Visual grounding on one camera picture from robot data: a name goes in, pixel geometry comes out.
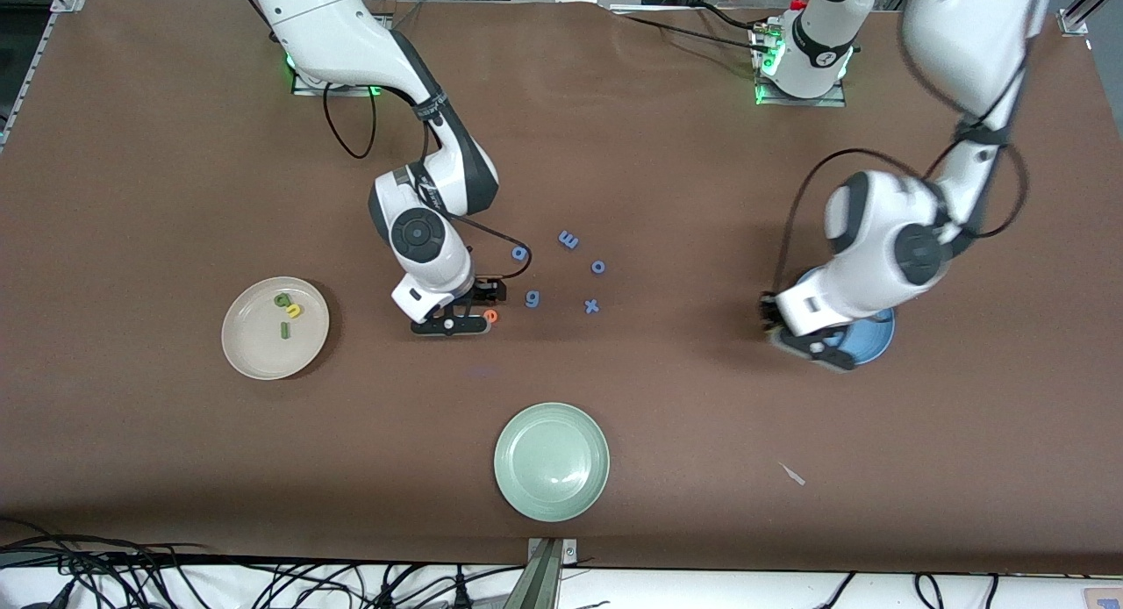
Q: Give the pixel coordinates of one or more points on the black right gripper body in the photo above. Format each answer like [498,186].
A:
[478,294]

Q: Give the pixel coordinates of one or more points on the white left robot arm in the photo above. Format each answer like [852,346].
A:
[974,30]

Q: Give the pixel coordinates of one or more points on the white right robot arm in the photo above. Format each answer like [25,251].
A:
[325,21]

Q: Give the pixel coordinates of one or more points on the blue letter p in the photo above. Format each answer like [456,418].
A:
[520,254]

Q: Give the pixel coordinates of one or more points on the blue letter m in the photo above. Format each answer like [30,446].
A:
[568,239]

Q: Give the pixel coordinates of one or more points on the blue plate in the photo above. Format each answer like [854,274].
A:
[875,341]

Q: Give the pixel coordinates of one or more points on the white paper scrap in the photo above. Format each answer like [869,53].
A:
[794,476]

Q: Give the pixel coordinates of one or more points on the pale green plate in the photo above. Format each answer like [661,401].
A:
[551,462]

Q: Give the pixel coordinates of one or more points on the beige plate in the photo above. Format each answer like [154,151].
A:
[254,350]

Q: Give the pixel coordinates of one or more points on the brown table cover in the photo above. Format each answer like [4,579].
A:
[175,197]

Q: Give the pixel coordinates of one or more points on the tan box corner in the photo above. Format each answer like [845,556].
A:
[1105,598]

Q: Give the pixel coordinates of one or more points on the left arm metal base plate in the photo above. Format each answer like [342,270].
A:
[798,103]

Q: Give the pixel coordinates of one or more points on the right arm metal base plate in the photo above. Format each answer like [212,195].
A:
[351,92]

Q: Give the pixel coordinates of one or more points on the metal camera stand post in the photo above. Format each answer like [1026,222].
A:
[546,574]

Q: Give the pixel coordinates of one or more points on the aluminium corner bracket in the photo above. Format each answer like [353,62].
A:
[1075,21]
[66,2]

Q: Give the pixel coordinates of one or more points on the aluminium frame rail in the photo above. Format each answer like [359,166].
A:
[17,74]

